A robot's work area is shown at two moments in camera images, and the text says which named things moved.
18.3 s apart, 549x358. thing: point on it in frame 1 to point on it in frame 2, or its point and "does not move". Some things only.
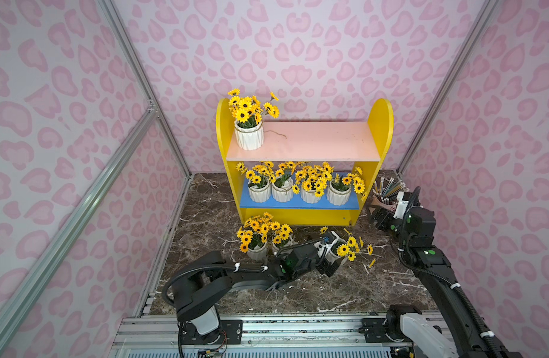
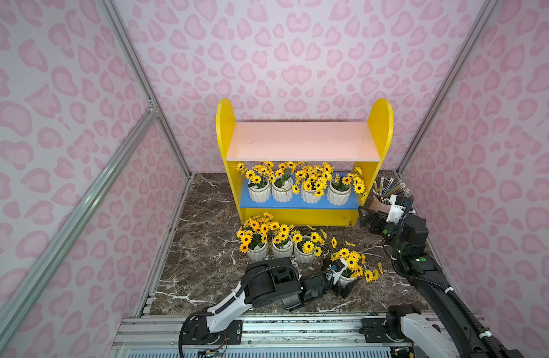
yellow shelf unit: x=308 y=174 does not move
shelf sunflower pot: x=253 y=236 does not move
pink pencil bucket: x=374 y=202 does not move
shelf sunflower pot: x=282 y=236 does not move
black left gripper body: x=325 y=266 to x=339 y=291
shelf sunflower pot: x=312 y=182 does not move
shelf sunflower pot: x=282 y=187 does not move
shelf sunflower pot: x=348 y=248 to x=306 y=247
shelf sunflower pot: x=249 y=124 to x=355 y=267
